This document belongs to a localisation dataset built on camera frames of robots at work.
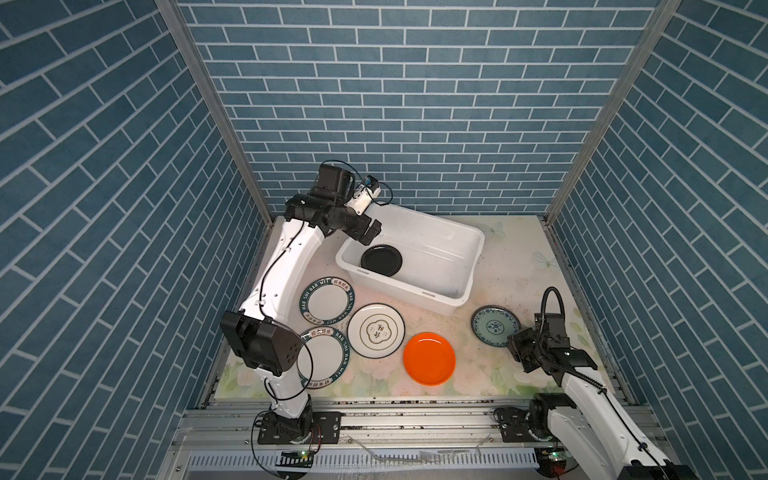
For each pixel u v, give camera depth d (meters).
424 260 1.08
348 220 0.69
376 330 0.91
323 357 0.86
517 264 1.09
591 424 0.51
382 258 1.08
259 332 0.43
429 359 0.84
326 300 0.97
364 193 0.68
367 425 0.75
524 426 0.73
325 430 0.74
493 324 0.91
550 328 0.66
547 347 0.65
